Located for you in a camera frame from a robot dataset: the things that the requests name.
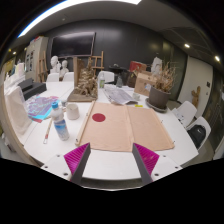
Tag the black box stack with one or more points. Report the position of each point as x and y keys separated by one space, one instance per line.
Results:
x=33 y=89

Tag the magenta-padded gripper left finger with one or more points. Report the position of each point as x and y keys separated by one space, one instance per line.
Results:
x=78 y=160

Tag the cardboard box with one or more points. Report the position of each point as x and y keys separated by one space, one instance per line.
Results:
x=143 y=85

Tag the small green-label bottle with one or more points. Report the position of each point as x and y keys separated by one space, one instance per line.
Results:
x=101 y=80

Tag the folded newspaper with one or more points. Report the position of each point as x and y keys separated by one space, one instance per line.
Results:
x=118 y=95

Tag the white plaster bust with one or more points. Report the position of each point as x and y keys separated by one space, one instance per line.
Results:
x=54 y=64
x=64 y=68

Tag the small pale cup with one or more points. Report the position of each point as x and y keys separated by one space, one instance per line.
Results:
x=136 y=96

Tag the white chair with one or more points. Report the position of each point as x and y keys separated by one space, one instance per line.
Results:
x=204 y=122
x=108 y=76
x=52 y=77
x=186 y=111
x=68 y=77

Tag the thin wooden stick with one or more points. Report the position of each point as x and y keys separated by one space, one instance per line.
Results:
x=48 y=130

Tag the black wall screen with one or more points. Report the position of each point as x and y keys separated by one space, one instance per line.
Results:
x=71 y=45

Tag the wooden easel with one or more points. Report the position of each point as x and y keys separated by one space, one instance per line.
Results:
x=42 y=66
x=97 y=61

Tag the black backpack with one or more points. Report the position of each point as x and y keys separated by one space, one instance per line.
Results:
x=197 y=136

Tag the small yellow tag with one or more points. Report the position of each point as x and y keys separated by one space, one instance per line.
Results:
x=138 y=106

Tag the brown sculpture on board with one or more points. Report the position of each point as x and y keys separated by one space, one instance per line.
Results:
x=86 y=85

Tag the red box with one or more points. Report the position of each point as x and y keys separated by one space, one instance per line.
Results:
x=136 y=66

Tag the wooden figure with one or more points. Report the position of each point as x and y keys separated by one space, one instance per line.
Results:
x=196 y=96

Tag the flat round red coaster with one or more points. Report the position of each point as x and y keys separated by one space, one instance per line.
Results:
x=98 y=117

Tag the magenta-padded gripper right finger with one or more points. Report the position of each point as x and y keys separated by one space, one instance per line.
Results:
x=146 y=160

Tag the dark pot with dry plant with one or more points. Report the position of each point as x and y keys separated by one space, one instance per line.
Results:
x=159 y=97

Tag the white bag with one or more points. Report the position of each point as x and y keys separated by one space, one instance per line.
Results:
x=16 y=110

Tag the blue-capped plastic drink bottle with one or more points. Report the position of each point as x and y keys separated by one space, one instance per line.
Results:
x=60 y=125

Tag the small glass jar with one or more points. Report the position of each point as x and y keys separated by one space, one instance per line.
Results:
x=64 y=103

